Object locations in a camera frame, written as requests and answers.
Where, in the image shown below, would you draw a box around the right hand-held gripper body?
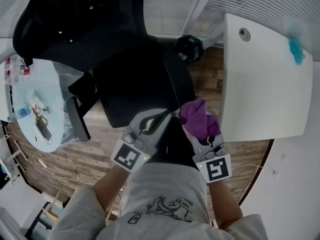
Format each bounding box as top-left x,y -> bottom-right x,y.
191,140 -> 233,184

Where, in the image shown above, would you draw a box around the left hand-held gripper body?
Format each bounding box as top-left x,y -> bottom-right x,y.
110,125 -> 159,173

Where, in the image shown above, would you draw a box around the purple cloth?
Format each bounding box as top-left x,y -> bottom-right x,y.
177,98 -> 222,144

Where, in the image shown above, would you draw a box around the person's left forearm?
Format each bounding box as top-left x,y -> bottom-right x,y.
92,163 -> 131,211

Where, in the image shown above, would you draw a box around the person's right forearm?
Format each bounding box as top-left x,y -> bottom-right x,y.
206,180 -> 243,231

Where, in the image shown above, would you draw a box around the teal cloth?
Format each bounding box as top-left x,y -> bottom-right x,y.
287,37 -> 306,66

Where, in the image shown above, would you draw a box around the person's black trousers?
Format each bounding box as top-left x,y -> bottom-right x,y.
144,116 -> 201,170

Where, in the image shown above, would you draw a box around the black office chair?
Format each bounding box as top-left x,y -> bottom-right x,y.
12,0 -> 198,142

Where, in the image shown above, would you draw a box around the person's grey printed shirt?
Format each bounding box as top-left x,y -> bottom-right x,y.
49,162 -> 270,240

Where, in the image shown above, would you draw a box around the white square table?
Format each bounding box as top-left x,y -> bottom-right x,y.
204,12 -> 314,143

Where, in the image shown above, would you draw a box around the bin with black bag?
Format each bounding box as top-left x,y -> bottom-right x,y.
173,34 -> 205,64

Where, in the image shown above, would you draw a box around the black smartphone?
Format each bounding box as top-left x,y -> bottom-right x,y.
36,123 -> 53,140

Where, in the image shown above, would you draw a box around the round table with blue tablecloth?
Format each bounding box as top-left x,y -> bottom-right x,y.
9,57 -> 83,153

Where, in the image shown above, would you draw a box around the small white bottle red label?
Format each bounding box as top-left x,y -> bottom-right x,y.
27,96 -> 51,112

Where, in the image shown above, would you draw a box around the blue label water bottle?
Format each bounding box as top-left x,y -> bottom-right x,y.
7,107 -> 32,121

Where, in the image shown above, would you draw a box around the black jacket with white buttons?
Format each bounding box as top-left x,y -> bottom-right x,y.
12,0 -> 148,72

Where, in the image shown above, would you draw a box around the white cable at wall socket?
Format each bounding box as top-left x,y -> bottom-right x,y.
231,162 -> 265,169

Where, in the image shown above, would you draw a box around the long white floor cable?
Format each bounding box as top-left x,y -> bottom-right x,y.
31,154 -> 96,185

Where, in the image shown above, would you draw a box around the brown beaded necklace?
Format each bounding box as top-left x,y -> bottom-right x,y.
34,111 -> 50,127

